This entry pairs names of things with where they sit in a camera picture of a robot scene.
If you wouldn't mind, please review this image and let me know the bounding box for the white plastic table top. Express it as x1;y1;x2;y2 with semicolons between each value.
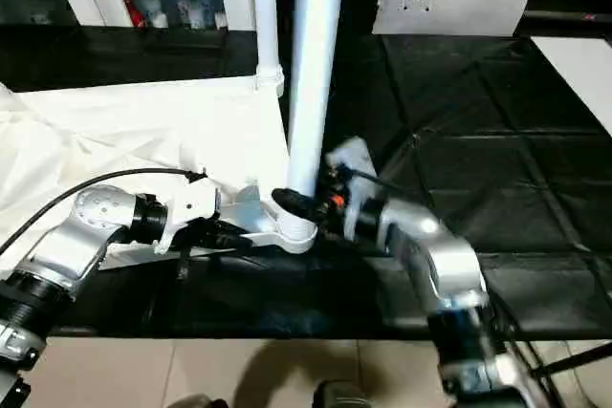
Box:
0;73;320;273

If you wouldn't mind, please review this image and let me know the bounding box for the white plastic table leg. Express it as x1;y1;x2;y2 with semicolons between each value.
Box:
250;0;287;99
278;0;349;243

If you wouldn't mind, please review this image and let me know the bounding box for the black work mat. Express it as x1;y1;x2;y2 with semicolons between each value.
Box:
0;25;612;343

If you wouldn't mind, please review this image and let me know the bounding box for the dark left robot foot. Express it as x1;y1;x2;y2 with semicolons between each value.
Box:
178;392;217;408

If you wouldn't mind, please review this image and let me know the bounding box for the dark robot foot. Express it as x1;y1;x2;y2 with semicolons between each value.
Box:
312;377;370;408
178;392;217;408

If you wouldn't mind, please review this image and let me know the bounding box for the dark right robot foot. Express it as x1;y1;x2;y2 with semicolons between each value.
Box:
312;377;370;408

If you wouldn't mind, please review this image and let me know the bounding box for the black tripod leg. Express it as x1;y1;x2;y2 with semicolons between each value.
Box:
538;339;612;376

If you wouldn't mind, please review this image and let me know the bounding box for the black bar with red mark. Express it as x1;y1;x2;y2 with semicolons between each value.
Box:
522;11;612;23

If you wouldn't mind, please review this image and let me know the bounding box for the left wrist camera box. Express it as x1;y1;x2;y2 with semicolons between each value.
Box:
154;172;225;257

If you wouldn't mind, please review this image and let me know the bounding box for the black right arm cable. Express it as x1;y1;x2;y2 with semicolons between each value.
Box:
338;165;568;408

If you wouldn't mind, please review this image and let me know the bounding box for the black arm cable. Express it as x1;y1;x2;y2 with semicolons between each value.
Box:
0;166;208;257
338;165;568;408

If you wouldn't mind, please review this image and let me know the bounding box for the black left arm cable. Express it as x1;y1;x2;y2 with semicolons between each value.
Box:
0;166;208;257

